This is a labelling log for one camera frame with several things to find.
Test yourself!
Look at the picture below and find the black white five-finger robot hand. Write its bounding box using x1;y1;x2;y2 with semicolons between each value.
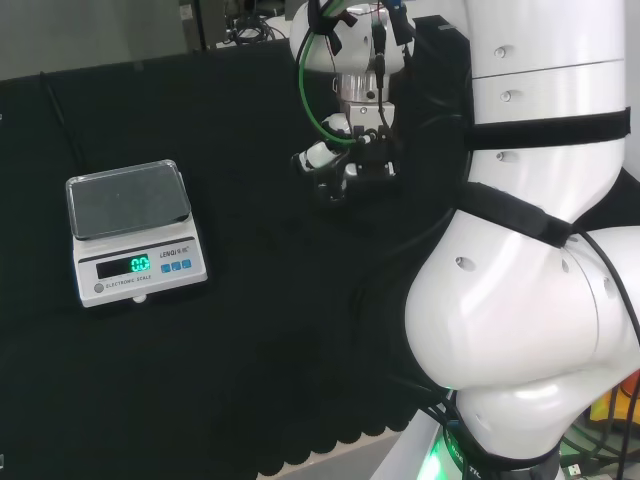
291;101;402;204

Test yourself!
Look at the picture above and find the dark equipment rack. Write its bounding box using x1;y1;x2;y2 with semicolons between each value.
178;0;297;52

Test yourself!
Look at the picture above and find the black bench cloth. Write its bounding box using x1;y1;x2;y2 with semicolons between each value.
0;14;640;480

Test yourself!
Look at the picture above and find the white electronic balance steel pan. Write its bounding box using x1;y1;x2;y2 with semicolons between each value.
65;158;209;309

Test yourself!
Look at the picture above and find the yellow stop button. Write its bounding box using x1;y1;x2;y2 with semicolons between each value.
589;382;640;427

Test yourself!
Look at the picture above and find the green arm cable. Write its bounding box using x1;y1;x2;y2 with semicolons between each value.
297;0;362;147

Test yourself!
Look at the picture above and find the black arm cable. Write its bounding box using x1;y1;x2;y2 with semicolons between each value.
565;229;640;351

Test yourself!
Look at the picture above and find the grey base plate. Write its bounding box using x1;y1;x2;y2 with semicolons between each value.
370;414;452;480

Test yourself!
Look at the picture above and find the black balance power cable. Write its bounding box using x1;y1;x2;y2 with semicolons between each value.
38;71;89;177

